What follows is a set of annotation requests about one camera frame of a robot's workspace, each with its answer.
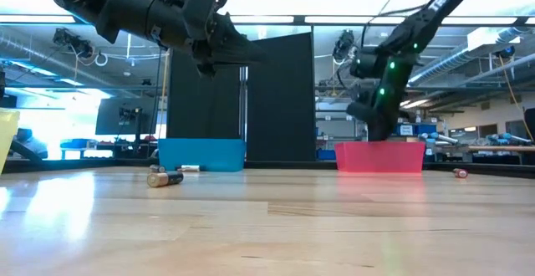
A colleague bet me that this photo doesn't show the blue shelf bins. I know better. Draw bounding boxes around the blue shelf bins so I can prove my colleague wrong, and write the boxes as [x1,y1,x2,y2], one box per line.
[395,123,438,137]

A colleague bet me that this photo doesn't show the blue plastic bin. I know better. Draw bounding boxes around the blue plastic bin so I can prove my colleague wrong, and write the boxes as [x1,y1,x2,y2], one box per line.
[157,137,247,173]

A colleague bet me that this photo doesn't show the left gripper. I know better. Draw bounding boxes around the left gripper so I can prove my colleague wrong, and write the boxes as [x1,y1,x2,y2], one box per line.
[183,0,268,78]

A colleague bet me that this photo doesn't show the yellow plastic bin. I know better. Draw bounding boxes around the yellow plastic bin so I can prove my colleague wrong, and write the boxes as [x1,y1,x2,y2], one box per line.
[0,108,21,175]

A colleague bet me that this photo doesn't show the black copper battery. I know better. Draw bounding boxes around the black copper battery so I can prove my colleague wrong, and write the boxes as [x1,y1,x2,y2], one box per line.
[145,171,185,189]

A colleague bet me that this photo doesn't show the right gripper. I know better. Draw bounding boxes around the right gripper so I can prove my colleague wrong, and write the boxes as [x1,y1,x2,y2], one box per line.
[346,52,413,142]

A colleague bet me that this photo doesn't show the black wall monitor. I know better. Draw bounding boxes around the black wall monitor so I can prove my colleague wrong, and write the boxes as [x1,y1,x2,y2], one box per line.
[94,95,158,136]

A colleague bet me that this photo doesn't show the red plastic bin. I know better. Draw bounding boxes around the red plastic bin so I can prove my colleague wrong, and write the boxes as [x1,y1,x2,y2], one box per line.
[334,141,426,174]

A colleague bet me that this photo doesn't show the black aluminium table frame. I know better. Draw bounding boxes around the black aluminium table frame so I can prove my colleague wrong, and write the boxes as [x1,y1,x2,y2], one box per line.
[0,157,535,181]

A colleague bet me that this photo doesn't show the silver ventilation duct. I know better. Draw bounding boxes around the silver ventilation duct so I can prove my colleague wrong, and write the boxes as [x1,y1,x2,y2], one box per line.
[407,24,535,85]

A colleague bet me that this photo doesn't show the black folding screen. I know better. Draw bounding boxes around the black folding screen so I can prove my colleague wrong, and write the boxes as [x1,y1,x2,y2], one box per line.
[166,32,318,162]

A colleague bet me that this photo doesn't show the black ceiling-hung device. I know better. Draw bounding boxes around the black ceiling-hung device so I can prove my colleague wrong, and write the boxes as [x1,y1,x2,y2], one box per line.
[333,28,361,62]
[52,27,95,59]

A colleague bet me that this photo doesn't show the wooden workbench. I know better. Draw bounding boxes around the wooden workbench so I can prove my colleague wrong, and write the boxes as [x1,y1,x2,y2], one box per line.
[434,144,535,154]

